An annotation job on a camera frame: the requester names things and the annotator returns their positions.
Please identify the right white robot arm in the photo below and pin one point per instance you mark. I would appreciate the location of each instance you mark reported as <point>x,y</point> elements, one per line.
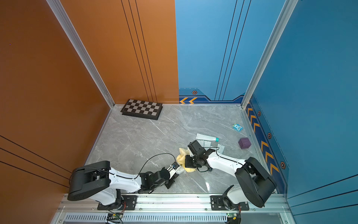
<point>255,184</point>

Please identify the white toothpaste tube purple cap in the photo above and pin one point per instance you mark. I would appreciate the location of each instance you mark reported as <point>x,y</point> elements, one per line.
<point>220,148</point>

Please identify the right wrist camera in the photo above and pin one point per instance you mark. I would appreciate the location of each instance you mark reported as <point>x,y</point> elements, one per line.
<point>196,148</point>

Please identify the green circuit board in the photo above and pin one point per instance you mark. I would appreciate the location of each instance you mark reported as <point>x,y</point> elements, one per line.
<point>114,218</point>
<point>233,218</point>

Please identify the right green circuit board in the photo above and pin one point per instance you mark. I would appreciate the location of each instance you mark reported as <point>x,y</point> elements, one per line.
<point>233,218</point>

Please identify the left green circuit board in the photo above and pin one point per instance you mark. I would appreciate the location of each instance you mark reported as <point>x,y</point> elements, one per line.
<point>114,218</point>

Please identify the folding chessboard box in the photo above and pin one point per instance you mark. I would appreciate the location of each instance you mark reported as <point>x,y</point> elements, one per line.
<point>142,109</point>

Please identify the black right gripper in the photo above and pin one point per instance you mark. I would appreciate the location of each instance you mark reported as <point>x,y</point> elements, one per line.
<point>188,164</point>

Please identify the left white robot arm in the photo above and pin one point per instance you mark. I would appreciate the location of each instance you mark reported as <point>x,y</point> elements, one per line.
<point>102,183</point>

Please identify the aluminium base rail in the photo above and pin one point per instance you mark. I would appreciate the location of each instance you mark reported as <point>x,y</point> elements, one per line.
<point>165,208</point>

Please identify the yellow cleaning cloth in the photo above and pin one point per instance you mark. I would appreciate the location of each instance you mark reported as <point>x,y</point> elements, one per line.
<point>181,159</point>

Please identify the white tube green cap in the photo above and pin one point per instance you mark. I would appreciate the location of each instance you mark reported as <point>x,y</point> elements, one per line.
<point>206,138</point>

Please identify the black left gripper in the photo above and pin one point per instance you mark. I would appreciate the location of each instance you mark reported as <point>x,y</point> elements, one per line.
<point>172,181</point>

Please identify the white tube black cap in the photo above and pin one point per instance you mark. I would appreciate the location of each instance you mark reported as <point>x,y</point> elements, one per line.
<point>179,170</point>

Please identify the teal small toy card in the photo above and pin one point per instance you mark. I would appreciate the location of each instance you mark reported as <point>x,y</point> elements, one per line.
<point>237,127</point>

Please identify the purple cube box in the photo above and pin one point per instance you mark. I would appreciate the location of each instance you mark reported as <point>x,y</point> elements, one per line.
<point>244,143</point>

